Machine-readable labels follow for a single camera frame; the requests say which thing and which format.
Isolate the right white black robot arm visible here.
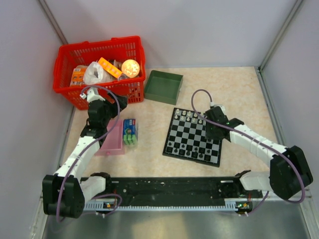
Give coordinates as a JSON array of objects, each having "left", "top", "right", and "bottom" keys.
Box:
[{"left": 205, "top": 103, "right": 314, "bottom": 200}]

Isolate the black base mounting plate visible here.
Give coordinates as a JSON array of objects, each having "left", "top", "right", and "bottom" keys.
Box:
[{"left": 100, "top": 177, "right": 262, "bottom": 208}]

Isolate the orange round ball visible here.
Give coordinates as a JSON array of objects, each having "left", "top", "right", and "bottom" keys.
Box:
[{"left": 121, "top": 59, "right": 140, "bottom": 78}]

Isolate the blue green packaged item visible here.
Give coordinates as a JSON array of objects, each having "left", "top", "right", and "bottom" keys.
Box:
[{"left": 123, "top": 119, "right": 138, "bottom": 146}]

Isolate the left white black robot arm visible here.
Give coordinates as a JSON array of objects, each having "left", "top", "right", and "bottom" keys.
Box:
[{"left": 42, "top": 85, "right": 128, "bottom": 222}]

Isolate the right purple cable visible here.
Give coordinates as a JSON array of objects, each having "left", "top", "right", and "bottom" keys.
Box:
[{"left": 190, "top": 89, "right": 306, "bottom": 217}]

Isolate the small orange carton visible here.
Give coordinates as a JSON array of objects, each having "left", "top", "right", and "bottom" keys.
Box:
[{"left": 70, "top": 65, "right": 87, "bottom": 87}]

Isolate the pink open drawer box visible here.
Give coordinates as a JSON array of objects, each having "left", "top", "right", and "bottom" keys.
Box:
[{"left": 95, "top": 119, "right": 125, "bottom": 156}]

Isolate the white plastic bag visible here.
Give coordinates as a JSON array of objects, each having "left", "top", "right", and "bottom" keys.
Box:
[{"left": 83, "top": 62, "right": 112, "bottom": 85}]

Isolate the white slotted cable duct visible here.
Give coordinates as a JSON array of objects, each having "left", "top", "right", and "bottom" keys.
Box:
[{"left": 82, "top": 199, "right": 252, "bottom": 212}]

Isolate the dark green open box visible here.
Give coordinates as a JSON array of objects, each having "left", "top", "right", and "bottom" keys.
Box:
[{"left": 144, "top": 70, "right": 183, "bottom": 105}]

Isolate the orange punched cardboard box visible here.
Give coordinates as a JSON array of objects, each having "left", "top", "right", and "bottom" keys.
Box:
[{"left": 98, "top": 57, "right": 123, "bottom": 79}]

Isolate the red plastic shopping basket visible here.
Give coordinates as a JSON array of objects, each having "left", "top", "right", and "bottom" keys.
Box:
[{"left": 53, "top": 36, "right": 146, "bottom": 110}]

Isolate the black white chess board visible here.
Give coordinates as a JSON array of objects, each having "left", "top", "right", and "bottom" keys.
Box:
[{"left": 162, "top": 108, "right": 222, "bottom": 167}]

